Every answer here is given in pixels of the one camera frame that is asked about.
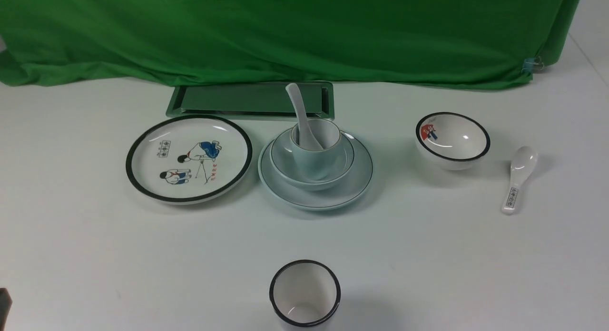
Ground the green backdrop cloth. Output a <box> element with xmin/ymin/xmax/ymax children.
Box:
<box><xmin>0</xmin><ymin>0</ymin><xmax>580</xmax><ymax>90</ymax></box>

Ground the small black-rimmed illustrated bowl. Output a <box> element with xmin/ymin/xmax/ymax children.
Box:
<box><xmin>415</xmin><ymin>112</ymin><xmax>490</xmax><ymax>171</ymax></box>

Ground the plain white ceramic spoon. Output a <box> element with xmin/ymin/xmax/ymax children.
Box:
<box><xmin>285</xmin><ymin>83</ymin><xmax>323</xmax><ymax>151</ymax></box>

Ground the dark object at left edge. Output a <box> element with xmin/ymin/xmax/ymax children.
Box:
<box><xmin>0</xmin><ymin>288</ymin><xmax>12</xmax><ymax>331</ymax></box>

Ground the black-rimmed white cup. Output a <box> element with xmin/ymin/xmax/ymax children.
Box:
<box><xmin>268</xmin><ymin>259</ymin><xmax>342</xmax><ymax>331</ymax></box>

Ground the black-rimmed illustrated plate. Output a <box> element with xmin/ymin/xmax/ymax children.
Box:
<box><xmin>125</xmin><ymin>115</ymin><xmax>253</xmax><ymax>205</ymax></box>

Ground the pale green cup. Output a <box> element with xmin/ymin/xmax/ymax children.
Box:
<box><xmin>290</xmin><ymin>118</ymin><xmax>343</xmax><ymax>180</ymax></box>

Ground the pale green plain plate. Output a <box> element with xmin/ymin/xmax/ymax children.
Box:
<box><xmin>257</xmin><ymin>132</ymin><xmax>373</xmax><ymax>211</ymax></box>

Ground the metal table cable hatch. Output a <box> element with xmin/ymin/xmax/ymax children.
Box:
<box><xmin>166</xmin><ymin>81</ymin><xmax>335</xmax><ymax>121</ymax></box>

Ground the white spoon with label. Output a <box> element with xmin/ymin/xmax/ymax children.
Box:
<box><xmin>501</xmin><ymin>146</ymin><xmax>539</xmax><ymax>215</ymax></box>

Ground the blue binder clip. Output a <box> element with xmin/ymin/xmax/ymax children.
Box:
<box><xmin>521</xmin><ymin>56</ymin><xmax>545</xmax><ymax>74</ymax></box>

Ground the pale green shallow bowl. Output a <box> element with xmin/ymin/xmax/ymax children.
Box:
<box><xmin>270</xmin><ymin>129</ymin><xmax>354</xmax><ymax>192</ymax></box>

